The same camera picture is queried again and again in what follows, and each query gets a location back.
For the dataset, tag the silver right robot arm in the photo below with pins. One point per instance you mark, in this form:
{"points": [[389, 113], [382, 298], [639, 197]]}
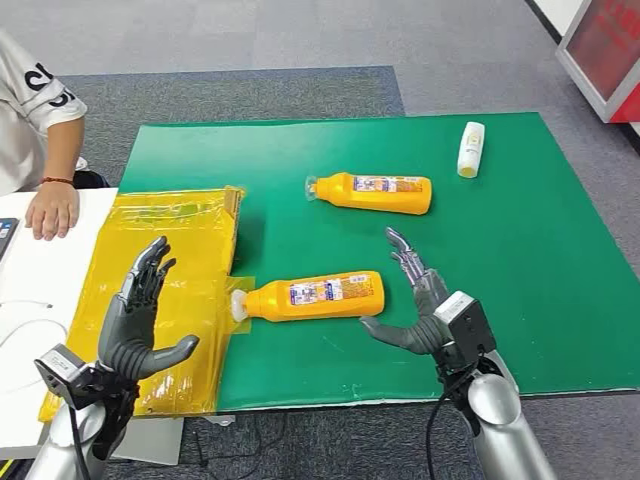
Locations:
{"points": [[505, 430]]}

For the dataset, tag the person's forearm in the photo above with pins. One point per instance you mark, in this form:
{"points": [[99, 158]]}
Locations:
{"points": [[64, 149]]}

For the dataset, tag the white table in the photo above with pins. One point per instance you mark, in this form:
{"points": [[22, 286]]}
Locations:
{"points": [[50, 278]]}

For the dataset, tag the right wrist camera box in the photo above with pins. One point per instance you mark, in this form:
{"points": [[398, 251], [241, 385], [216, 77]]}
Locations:
{"points": [[467, 328]]}

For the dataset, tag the orange bottle with clear cap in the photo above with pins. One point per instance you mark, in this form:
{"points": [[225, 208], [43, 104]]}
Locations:
{"points": [[375, 200]]}

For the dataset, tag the person's hand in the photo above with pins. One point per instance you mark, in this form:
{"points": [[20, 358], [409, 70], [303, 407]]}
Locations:
{"points": [[52, 212]]}

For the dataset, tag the yellow plastic-wrapped box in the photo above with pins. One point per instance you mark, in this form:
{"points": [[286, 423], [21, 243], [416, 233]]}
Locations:
{"points": [[175, 265]]}

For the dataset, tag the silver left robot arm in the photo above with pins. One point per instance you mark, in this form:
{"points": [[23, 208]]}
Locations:
{"points": [[60, 447]]}

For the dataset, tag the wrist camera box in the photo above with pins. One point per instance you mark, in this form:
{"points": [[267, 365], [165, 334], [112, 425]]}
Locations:
{"points": [[467, 328], [63, 371]]}

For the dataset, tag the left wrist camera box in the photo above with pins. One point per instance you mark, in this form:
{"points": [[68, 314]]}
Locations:
{"points": [[63, 371]]}

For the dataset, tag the person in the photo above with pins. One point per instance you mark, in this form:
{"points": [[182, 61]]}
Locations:
{"points": [[20, 132]]}

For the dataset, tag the small white bottle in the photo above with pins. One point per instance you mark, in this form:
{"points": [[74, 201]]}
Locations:
{"points": [[471, 149]]}

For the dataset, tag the dark grey carpet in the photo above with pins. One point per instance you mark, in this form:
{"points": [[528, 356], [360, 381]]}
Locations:
{"points": [[250, 93]]}

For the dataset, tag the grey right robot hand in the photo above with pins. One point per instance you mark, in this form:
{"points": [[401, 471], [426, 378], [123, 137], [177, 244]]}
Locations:
{"points": [[427, 295]]}

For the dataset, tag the red and white cabinet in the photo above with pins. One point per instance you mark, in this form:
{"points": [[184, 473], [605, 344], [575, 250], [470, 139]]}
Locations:
{"points": [[605, 46]]}

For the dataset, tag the orange bottle with white cap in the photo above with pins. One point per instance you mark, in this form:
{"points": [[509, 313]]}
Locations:
{"points": [[310, 303]]}

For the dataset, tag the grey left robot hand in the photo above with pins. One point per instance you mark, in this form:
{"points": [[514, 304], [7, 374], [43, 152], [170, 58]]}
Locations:
{"points": [[125, 331]]}

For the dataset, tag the green mat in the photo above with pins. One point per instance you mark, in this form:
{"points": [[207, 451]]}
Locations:
{"points": [[500, 265]]}

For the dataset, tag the dark tablet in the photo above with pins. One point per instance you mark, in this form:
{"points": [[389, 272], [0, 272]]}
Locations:
{"points": [[6, 235]]}

